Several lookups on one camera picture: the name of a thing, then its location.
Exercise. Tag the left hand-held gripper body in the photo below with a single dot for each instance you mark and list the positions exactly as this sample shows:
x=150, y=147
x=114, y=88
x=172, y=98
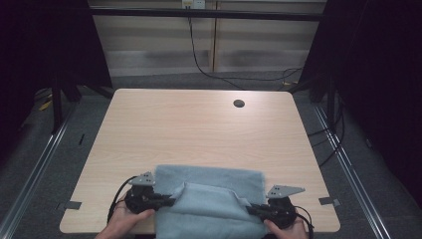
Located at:
x=139, y=199

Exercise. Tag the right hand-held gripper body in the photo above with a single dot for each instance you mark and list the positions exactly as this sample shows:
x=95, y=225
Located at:
x=282, y=210

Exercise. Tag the grey-blue terry towel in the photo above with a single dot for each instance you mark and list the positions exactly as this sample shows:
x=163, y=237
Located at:
x=212, y=212

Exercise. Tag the person's right hand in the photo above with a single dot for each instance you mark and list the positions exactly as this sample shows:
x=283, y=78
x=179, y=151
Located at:
x=288, y=232

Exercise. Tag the person's left hand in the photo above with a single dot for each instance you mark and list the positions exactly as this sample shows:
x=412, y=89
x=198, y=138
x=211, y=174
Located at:
x=124, y=220

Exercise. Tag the grey tape piece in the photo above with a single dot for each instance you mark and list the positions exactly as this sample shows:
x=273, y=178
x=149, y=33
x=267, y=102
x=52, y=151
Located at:
x=328, y=201
x=73, y=205

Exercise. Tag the round grey table grommet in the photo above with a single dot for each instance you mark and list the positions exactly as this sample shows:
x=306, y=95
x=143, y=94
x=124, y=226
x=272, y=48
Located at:
x=239, y=103

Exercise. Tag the black metal stand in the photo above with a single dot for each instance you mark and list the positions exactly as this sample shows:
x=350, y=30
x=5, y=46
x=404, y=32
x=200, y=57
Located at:
x=57, y=106

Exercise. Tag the yellow tape piece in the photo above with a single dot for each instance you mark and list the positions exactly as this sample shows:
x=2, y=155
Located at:
x=45, y=105

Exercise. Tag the black curtain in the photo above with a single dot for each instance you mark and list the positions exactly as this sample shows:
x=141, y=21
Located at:
x=381, y=66
x=40, y=43

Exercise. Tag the metal floor rail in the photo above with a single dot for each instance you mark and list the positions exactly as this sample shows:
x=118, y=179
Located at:
x=351, y=172
x=33, y=172

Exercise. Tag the black horizontal frame bar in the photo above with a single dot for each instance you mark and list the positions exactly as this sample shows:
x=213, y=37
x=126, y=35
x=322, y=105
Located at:
x=205, y=14

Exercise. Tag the white wall socket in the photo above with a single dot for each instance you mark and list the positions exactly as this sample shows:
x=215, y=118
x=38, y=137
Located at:
x=193, y=3

